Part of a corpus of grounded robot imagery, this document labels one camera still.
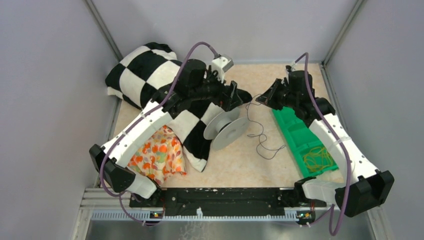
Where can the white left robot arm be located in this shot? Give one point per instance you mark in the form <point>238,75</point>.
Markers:
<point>139,136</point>

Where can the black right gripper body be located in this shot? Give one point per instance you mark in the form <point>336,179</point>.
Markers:
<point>288,99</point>

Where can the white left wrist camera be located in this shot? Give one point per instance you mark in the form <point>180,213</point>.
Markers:
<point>220,65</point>

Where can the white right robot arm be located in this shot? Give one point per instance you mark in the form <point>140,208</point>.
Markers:
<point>365,186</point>

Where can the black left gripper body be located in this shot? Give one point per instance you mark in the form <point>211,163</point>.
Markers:
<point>212,89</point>

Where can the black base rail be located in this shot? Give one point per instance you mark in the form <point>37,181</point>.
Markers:
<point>226,202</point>

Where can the green plastic compartment bin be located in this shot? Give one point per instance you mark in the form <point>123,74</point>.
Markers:
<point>308,151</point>

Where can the grey plastic cable spool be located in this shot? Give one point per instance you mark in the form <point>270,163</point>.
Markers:
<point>225,128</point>

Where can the orange floral cloth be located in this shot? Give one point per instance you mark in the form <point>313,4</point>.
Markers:
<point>160,157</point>

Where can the black white checkered blanket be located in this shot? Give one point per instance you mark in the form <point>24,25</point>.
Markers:
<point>136,77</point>

